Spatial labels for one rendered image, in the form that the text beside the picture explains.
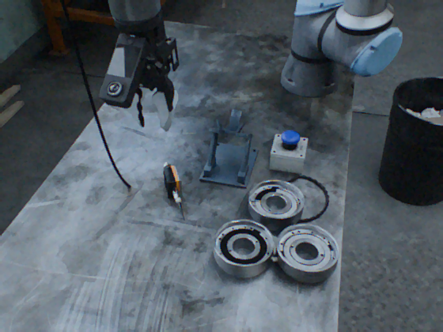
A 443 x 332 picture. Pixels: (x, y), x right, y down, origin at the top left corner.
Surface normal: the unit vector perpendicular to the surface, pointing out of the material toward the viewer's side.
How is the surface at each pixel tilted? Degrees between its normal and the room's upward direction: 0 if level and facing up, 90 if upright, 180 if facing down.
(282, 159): 90
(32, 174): 0
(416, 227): 0
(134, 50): 34
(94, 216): 0
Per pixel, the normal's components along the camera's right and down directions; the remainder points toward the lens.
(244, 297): 0.01, -0.76
